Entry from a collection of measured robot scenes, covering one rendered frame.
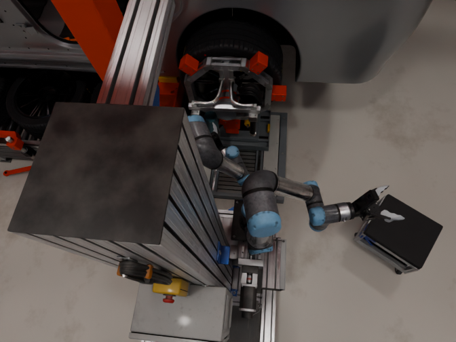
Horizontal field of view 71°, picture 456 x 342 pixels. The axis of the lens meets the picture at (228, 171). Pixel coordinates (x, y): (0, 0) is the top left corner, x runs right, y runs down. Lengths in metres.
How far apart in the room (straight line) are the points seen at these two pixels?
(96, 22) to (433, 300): 2.64
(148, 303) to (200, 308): 0.20
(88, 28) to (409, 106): 2.74
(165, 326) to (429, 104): 2.92
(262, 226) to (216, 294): 0.35
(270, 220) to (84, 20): 1.01
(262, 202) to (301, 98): 2.15
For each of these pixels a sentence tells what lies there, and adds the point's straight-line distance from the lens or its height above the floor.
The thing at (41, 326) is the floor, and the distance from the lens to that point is 2.93.
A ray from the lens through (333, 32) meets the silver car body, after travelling 2.00.
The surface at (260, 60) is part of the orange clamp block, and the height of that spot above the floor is 1.16.
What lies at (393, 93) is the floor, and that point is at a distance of 3.41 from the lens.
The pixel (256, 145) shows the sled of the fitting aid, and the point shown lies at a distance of 2.65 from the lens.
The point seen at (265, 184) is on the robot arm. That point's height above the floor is 1.46.
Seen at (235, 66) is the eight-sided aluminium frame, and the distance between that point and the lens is 1.87.
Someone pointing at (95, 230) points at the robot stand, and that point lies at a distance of 0.54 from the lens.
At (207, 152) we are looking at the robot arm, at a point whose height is 1.30.
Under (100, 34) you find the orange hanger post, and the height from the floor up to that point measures 1.60.
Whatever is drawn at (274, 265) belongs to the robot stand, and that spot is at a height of 0.74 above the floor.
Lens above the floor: 2.50
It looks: 66 degrees down
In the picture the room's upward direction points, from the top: 9 degrees counter-clockwise
